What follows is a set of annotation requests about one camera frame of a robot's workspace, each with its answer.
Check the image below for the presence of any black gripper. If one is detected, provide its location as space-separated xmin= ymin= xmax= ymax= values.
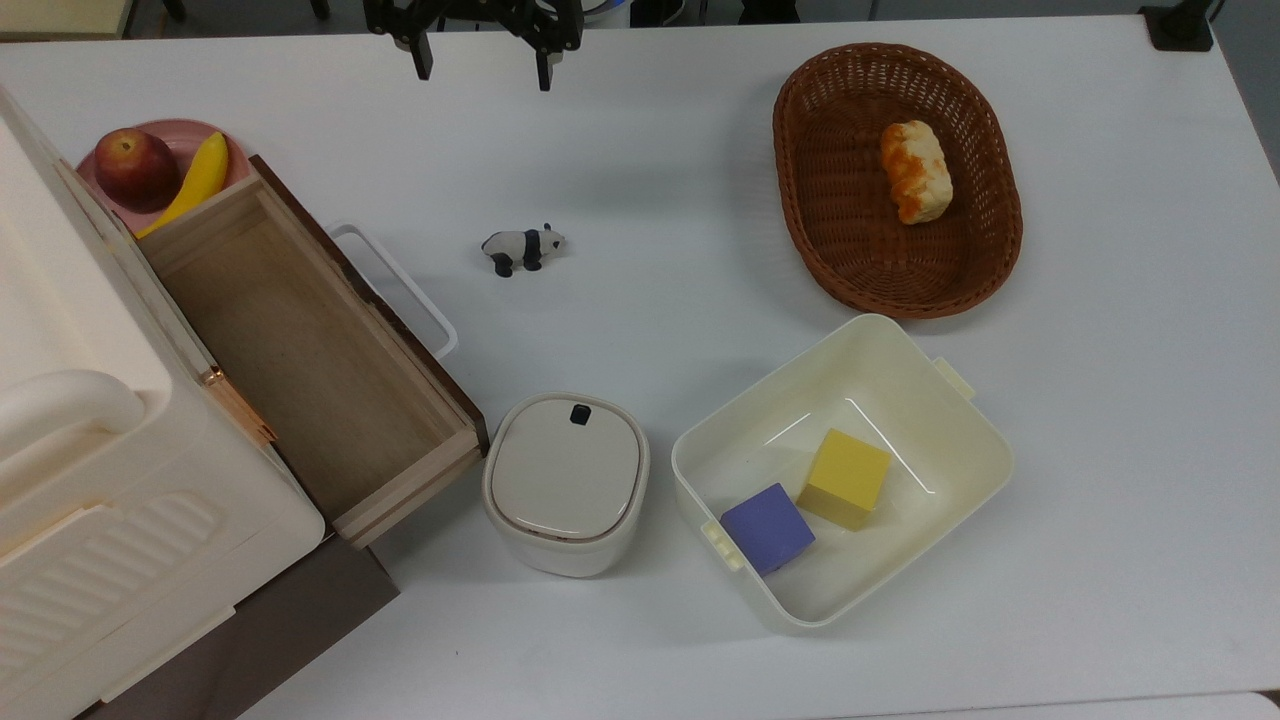
xmin=363 ymin=0 xmax=584 ymax=92

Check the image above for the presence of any small panda toy figure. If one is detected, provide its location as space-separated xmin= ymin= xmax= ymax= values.
xmin=481 ymin=223 xmax=567 ymax=278

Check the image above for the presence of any yellow toy banana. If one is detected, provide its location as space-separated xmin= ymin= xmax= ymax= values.
xmin=135 ymin=132 xmax=230 ymax=240

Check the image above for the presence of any red toy apple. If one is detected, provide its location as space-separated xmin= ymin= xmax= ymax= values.
xmin=94 ymin=128 xmax=183 ymax=213

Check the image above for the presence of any toy bread loaf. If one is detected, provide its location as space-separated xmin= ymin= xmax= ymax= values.
xmin=880 ymin=120 xmax=954 ymax=226

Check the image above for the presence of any dark wood drawer cabinet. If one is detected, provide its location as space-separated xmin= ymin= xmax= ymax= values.
xmin=75 ymin=535 xmax=401 ymax=720

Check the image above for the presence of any pink plate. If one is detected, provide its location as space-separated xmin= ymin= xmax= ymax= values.
xmin=76 ymin=119 xmax=253 ymax=238

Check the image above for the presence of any brown wicker basket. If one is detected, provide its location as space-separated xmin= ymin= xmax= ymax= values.
xmin=772 ymin=42 xmax=1025 ymax=320

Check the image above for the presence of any small cream lidded trash can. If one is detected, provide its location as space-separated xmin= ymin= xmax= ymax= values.
xmin=482 ymin=391 xmax=651 ymax=579

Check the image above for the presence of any cream plastic open bin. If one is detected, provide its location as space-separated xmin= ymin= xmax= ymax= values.
xmin=671 ymin=313 xmax=1015 ymax=631

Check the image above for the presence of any purple foam cube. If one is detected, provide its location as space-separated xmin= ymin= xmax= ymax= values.
xmin=720 ymin=483 xmax=816 ymax=576

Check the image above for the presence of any yellow foam cube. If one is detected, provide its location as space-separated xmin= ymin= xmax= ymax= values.
xmin=796 ymin=428 xmax=892 ymax=532

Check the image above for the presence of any cream wooden cabinet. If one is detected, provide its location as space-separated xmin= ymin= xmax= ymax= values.
xmin=0 ymin=85 xmax=327 ymax=720

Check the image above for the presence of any wooden drawer with white handle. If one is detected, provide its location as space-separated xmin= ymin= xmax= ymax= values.
xmin=135 ymin=155 xmax=490 ymax=550

